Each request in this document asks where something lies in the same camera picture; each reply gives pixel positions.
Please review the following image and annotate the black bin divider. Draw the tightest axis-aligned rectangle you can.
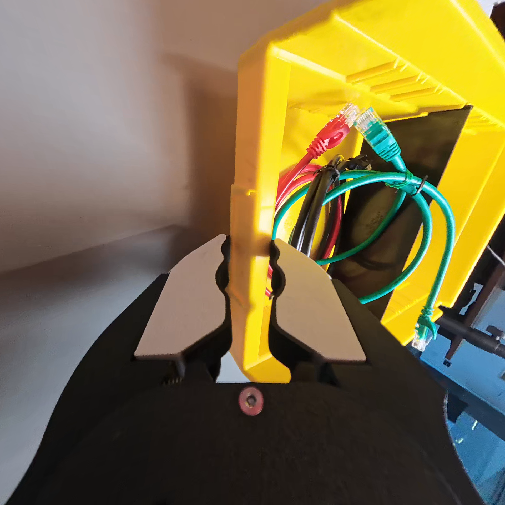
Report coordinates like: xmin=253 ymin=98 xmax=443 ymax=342
xmin=327 ymin=104 xmax=473 ymax=312

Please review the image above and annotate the green ethernet cable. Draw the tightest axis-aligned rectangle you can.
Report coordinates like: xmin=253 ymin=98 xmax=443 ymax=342
xmin=272 ymin=107 xmax=456 ymax=352

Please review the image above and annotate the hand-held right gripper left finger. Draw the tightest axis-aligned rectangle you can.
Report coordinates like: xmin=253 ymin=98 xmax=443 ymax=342
xmin=134 ymin=234 xmax=231 ymax=381

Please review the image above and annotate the black ethernet cable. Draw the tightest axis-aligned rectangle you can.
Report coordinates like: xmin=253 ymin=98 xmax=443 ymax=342
xmin=288 ymin=154 xmax=373 ymax=257

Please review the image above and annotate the red ethernet cable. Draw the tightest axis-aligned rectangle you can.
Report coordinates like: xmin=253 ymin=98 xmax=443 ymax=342
xmin=266 ymin=103 xmax=360 ymax=300

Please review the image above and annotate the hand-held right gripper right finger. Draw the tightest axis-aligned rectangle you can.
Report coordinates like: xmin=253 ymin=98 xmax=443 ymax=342
xmin=268 ymin=238 xmax=367 ymax=381

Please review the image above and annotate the yellow plastic bin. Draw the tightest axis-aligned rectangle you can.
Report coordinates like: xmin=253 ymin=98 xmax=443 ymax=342
xmin=230 ymin=0 xmax=505 ymax=383

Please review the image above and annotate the black metal bar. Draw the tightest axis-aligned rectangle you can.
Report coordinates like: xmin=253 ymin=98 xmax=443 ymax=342
xmin=436 ymin=310 xmax=505 ymax=357

